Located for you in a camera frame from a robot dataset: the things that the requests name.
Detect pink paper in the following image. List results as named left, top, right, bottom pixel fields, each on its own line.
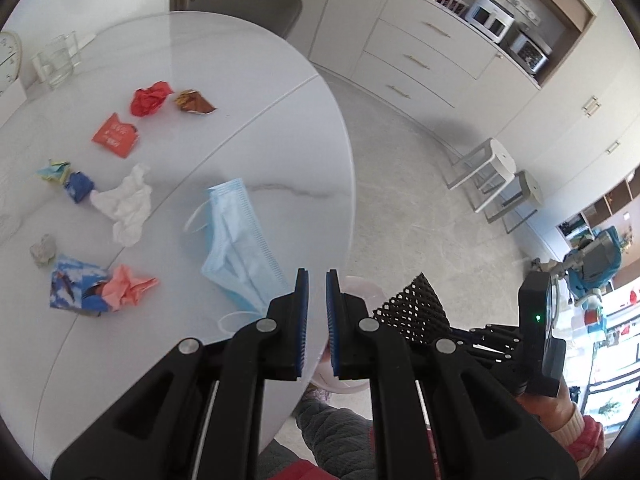
left=101, top=264, right=160, bottom=311

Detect blue surgical face mask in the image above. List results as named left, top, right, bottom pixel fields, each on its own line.
left=183, top=179, right=292, bottom=335

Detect blue printed tissue box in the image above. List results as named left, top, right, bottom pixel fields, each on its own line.
left=49, top=255, right=111, bottom=316

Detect white tissue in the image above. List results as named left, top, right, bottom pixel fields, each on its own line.
left=89, top=164, right=152, bottom=247

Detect grey printed paper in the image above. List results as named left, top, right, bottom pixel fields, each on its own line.
left=29, top=234, right=56, bottom=268

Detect blue paper ball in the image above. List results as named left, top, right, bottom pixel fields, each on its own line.
left=64, top=171, right=94, bottom=204

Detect yellow blue paper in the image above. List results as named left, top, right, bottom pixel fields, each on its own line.
left=36, top=159, right=72, bottom=185

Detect red orange snack packet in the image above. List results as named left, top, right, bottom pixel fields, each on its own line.
left=92, top=113, right=139, bottom=158

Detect brown snack wrapper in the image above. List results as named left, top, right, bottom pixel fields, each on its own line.
left=175, top=89, right=216, bottom=115

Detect red paper ball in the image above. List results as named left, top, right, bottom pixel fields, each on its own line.
left=129, top=80, right=174, bottom=117

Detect person's right hand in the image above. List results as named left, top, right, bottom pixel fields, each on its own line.
left=516, top=379, right=575, bottom=432

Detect grey step stool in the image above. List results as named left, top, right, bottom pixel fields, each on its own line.
left=486, top=170, right=544, bottom=234

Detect white step stool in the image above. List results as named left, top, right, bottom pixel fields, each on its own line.
left=447, top=138, right=516, bottom=214

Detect silver toaster oven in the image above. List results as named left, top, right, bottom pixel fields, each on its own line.
left=509, top=29, right=552, bottom=76

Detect white drawer cabinet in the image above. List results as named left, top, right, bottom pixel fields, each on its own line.
left=352, top=0, right=497, bottom=106

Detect clear glass cup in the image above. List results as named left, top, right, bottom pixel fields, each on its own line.
left=32, top=32, right=80, bottom=89

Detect grey dining chair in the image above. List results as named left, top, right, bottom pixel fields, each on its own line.
left=189, top=0, right=303, bottom=39

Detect black lattice handle part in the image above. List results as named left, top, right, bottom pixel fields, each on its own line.
left=373, top=273, right=452, bottom=344

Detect round white wall clock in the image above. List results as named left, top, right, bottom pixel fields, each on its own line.
left=0, top=30, right=23, bottom=93

